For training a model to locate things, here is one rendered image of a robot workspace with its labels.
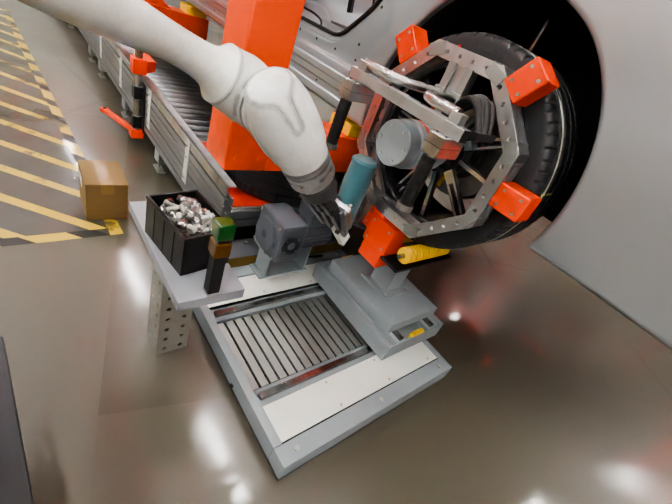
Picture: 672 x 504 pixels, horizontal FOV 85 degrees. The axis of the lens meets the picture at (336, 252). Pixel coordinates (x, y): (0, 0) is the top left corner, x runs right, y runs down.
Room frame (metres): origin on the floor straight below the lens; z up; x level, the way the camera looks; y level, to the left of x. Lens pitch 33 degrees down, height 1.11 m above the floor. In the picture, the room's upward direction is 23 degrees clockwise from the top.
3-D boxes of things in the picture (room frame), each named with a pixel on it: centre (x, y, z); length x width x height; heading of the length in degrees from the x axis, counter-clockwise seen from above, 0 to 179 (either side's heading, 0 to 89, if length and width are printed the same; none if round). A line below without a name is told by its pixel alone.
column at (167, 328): (0.79, 0.42, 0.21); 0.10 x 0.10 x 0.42; 50
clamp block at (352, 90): (1.13, 0.12, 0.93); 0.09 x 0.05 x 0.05; 140
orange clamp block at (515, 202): (0.98, -0.38, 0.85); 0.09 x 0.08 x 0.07; 50
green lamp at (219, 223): (0.65, 0.25, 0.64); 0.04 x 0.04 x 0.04; 50
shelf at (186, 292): (0.77, 0.40, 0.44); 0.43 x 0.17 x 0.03; 50
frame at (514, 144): (1.18, -0.14, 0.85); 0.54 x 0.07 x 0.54; 50
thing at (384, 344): (1.31, -0.25, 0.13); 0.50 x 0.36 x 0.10; 50
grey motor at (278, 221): (1.32, 0.15, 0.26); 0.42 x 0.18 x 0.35; 140
